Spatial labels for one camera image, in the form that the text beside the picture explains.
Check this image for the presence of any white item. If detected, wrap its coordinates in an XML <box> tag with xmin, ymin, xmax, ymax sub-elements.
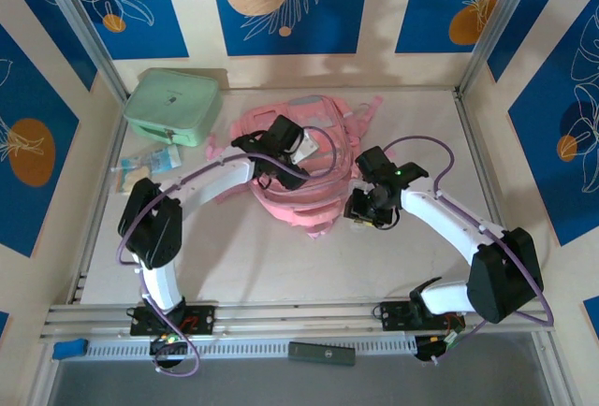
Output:
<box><xmin>292</xmin><ymin>127</ymin><xmax>323</xmax><ymax>165</ymax></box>

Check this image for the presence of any pink backpack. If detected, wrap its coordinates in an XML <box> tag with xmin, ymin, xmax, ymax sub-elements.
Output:
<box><xmin>205</xmin><ymin>93</ymin><xmax>386</xmax><ymax>241</ymax></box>

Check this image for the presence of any mint green zip case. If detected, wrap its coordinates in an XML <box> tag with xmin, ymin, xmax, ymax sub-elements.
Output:
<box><xmin>123</xmin><ymin>67</ymin><xmax>224</xmax><ymax>148</ymax></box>

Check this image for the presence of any clear plastic supplies bag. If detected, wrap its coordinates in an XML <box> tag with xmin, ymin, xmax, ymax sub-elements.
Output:
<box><xmin>111</xmin><ymin>145</ymin><xmax>183</xmax><ymax>196</ymax></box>

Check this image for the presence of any dark green flat device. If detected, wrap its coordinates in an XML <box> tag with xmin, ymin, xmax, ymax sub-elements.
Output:
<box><xmin>287</xmin><ymin>341</ymin><xmax>357</xmax><ymax>368</ymax></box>

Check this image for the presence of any blue foam block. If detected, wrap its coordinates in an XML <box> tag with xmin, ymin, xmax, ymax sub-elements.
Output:
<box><xmin>51</xmin><ymin>338</ymin><xmax>90</xmax><ymax>360</ymax></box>

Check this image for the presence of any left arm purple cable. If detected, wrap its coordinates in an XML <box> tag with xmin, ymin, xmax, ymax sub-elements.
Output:
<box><xmin>115</xmin><ymin>124</ymin><xmax>337</xmax><ymax>379</ymax></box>

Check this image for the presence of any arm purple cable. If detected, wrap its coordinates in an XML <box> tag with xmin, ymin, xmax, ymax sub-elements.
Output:
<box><xmin>382</xmin><ymin>136</ymin><xmax>554</xmax><ymax>366</ymax></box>
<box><xmin>115</xmin><ymin>124</ymin><xmax>337</xmax><ymax>379</ymax></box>

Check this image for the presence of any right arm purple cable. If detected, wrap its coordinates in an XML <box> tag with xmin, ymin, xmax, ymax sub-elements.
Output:
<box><xmin>382</xmin><ymin>136</ymin><xmax>554</xmax><ymax>366</ymax></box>

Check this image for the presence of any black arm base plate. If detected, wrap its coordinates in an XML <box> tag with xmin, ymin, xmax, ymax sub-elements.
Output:
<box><xmin>129</xmin><ymin>303</ymin><xmax>216</xmax><ymax>337</ymax></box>
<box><xmin>379</xmin><ymin>300</ymin><xmax>465</xmax><ymax>332</ymax></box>

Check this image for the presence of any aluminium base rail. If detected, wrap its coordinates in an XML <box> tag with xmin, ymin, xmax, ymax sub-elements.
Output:
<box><xmin>39</xmin><ymin>301</ymin><xmax>558</xmax><ymax>342</ymax></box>

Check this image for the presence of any aluminium table edge rail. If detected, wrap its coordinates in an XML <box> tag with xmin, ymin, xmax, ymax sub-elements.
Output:
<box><xmin>67</xmin><ymin>94</ymin><xmax>130</xmax><ymax>305</ymax></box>
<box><xmin>452</xmin><ymin>90</ymin><xmax>533</xmax><ymax>296</ymax></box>

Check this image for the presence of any black cable mount bracket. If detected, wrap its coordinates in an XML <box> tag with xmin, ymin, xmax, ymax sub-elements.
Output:
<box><xmin>414</xmin><ymin>334</ymin><xmax>467</xmax><ymax>364</ymax></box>
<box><xmin>149</xmin><ymin>335</ymin><xmax>191</xmax><ymax>370</ymax></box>

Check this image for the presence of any white slotted cable duct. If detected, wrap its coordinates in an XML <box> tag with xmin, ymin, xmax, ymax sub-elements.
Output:
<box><xmin>86</xmin><ymin>336</ymin><xmax>417</xmax><ymax>359</ymax></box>

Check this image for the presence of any aluminium frame post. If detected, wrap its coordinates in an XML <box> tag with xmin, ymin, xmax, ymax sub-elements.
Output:
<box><xmin>456</xmin><ymin>0</ymin><xmax>547</xmax><ymax>94</ymax></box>
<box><xmin>35</xmin><ymin>0</ymin><xmax>131</xmax><ymax>101</ymax></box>

